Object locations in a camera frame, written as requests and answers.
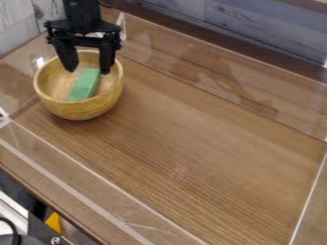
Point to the black device with logo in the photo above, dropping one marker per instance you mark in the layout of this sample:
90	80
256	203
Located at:
40	231

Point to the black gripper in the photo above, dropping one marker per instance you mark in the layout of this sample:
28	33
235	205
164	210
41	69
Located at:
82	29

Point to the green rectangular block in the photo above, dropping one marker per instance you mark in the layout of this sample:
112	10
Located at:
85	84

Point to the brown wooden bowl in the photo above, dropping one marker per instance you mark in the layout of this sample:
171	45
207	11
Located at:
53	83

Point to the yellow object under table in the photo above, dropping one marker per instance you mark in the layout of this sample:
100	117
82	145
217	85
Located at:
53	222

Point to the clear acrylic barrier wall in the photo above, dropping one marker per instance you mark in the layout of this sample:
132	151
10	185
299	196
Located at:
209	157

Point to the clear acrylic corner bracket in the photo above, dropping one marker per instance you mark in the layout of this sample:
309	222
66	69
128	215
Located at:
121	24

